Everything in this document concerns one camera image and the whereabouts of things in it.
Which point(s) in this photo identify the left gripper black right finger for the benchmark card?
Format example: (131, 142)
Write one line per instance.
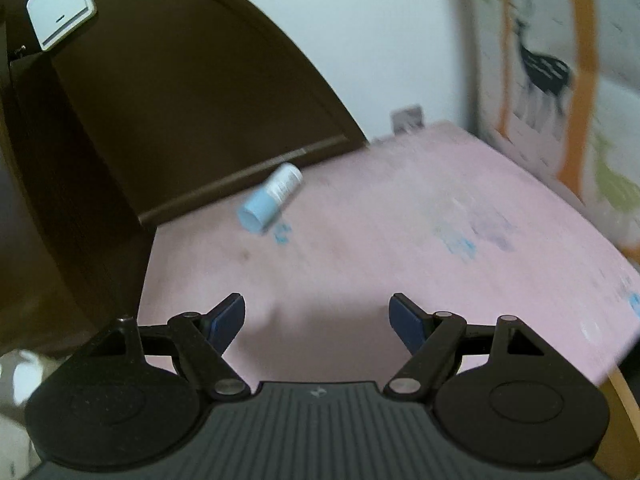
(437, 342)

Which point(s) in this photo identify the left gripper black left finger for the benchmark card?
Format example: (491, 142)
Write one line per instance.
(196, 343)

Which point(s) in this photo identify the blue white tube bottle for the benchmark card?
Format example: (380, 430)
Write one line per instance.
(257, 213)

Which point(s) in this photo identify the dark wooden nightstand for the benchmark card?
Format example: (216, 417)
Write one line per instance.
(437, 215)

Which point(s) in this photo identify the dark wooden headboard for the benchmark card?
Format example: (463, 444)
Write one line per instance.
(149, 110)

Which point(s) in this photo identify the deer print curtain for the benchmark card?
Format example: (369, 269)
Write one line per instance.
(558, 93)

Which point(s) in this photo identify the grey wall socket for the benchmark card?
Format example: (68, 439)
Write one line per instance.
(407, 119)

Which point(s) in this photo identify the white wall switch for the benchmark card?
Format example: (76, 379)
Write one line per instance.
(54, 20)

